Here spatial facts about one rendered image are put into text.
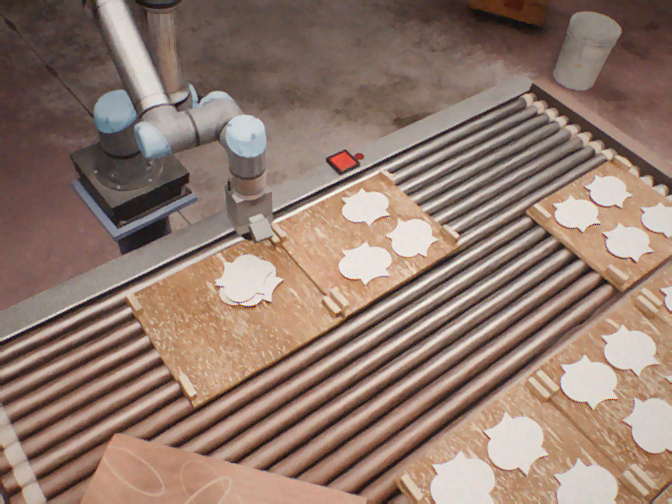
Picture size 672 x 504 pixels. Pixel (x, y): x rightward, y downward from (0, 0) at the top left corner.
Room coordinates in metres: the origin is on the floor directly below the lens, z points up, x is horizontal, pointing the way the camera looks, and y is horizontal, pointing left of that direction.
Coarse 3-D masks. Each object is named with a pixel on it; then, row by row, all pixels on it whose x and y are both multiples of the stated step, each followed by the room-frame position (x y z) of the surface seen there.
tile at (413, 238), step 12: (396, 228) 1.18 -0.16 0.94; (408, 228) 1.18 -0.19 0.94; (420, 228) 1.19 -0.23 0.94; (396, 240) 1.13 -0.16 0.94; (408, 240) 1.14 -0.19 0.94; (420, 240) 1.14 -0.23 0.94; (432, 240) 1.15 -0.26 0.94; (396, 252) 1.09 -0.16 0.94; (408, 252) 1.09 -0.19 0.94; (420, 252) 1.10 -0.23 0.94
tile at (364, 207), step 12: (360, 192) 1.30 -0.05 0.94; (372, 192) 1.31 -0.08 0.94; (348, 204) 1.25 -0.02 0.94; (360, 204) 1.25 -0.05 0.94; (372, 204) 1.26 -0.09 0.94; (384, 204) 1.26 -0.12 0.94; (348, 216) 1.20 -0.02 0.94; (360, 216) 1.21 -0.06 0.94; (372, 216) 1.21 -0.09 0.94; (384, 216) 1.22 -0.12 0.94
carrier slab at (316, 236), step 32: (352, 192) 1.30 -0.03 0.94; (384, 192) 1.32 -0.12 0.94; (288, 224) 1.15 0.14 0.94; (320, 224) 1.17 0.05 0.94; (352, 224) 1.18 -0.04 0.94; (384, 224) 1.19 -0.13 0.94; (320, 256) 1.05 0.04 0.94; (416, 256) 1.09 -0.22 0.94; (320, 288) 0.95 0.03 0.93; (352, 288) 0.96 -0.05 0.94; (384, 288) 0.97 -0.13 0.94
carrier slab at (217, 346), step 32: (224, 256) 1.01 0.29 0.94; (256, 256) 1.03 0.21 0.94; (288, 256) 1.04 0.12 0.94; (160, 288) 0.89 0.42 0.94; (192, 288) 0.90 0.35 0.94; (288, 288) 0.94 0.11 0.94; (160, 320) 0.80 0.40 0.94; (192, 320) 0.81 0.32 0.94; (224, 320) 0.82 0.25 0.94; (256, 320) 0.83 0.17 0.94; (288, 320) 0.84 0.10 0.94; (320, 320) 0.85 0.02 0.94; (160, 352) 0.71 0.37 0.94; (192, 352) 0.72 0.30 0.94; (224, 352) 0.73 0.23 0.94; (256, 352) 0.74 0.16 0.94; (288, 352) 0.75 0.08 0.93; (192, 384) 0.64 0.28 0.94; (224, 384) 0.65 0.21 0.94
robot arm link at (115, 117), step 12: (108, 96) 1.29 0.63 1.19; (120, 96) 1.29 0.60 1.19; (96, 108) 1.25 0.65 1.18; (108, 108) 1.25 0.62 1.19; (120, 108) 1.25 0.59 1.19; (132, 108) 1.25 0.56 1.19; (96, 120) 1.23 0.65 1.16; (108, 120) 1.21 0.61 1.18; (120, 120) 1.22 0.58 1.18; (132, 120) 1.23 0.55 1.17; (108, 132) 1.21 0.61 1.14; (120, 132) 1.21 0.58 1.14; (132, 132) 1.23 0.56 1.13; (108, 144) 1.21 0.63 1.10; (120, 144) 1.21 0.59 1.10; (132, 144) 1.23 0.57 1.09
